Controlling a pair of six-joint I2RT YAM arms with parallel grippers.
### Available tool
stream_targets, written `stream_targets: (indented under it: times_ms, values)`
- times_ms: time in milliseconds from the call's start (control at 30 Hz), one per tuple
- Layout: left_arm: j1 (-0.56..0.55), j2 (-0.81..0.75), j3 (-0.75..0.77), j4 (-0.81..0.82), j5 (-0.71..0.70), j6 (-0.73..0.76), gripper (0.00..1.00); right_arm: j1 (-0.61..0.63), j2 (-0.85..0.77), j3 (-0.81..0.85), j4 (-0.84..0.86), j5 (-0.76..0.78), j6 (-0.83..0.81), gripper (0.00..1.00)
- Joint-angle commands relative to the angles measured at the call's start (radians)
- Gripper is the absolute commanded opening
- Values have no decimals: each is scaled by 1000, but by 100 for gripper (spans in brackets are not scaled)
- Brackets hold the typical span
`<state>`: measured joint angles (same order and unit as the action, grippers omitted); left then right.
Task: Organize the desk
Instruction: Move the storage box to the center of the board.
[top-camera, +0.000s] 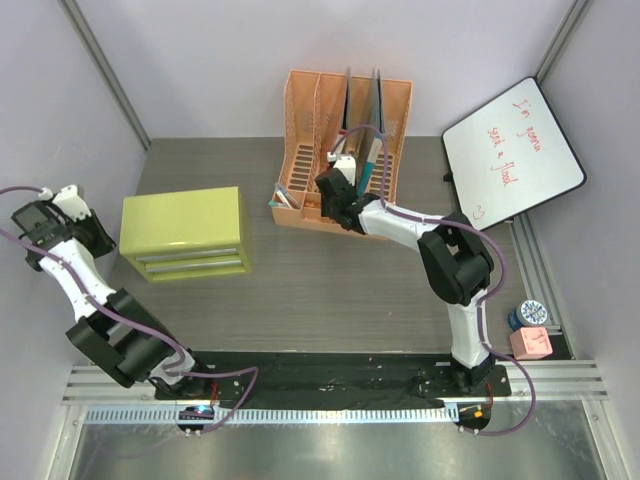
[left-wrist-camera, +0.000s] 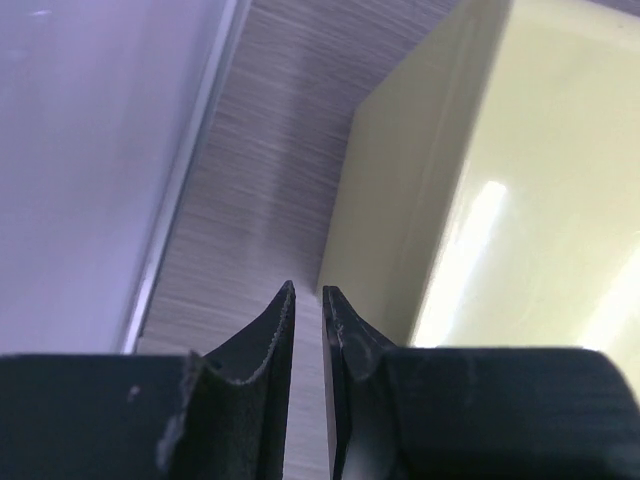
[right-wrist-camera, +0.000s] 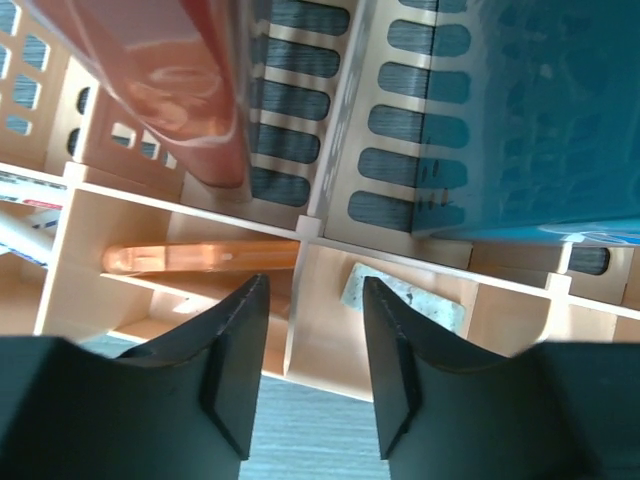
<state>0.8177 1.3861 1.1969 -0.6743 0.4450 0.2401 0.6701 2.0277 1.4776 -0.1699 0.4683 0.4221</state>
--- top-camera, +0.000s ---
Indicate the pink cube block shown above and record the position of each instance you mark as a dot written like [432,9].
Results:
[530,343]

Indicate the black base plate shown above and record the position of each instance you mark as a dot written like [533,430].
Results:
[354,381]

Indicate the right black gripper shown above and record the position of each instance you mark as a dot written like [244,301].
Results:
[327,211]

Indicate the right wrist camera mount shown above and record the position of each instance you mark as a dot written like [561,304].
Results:
[345,163]

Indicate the orange plastic file organizer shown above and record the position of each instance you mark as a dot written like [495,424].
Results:
[313,108]

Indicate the blue patterned tape roll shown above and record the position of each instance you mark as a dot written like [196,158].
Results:
[529,313]

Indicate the blue white pen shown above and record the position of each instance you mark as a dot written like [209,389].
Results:
[285,197]

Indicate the teal A4 folder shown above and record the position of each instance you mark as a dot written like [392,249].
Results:
[371,143]

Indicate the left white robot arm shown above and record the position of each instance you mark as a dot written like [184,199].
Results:
[112,329]

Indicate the green metal drawer cabinet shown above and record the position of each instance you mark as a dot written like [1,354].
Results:
[186,234]

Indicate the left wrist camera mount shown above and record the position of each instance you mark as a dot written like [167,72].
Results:
[69,200]

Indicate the red A4 folder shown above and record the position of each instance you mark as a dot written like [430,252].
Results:
[356,111]

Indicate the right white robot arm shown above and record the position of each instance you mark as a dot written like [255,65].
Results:
[457,264]

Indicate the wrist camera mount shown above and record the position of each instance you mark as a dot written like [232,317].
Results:
[345,163]
[69,200]

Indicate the small whiteboard with writing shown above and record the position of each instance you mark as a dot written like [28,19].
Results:
[510,156]

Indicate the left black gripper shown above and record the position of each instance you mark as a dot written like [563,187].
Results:
[105,243]

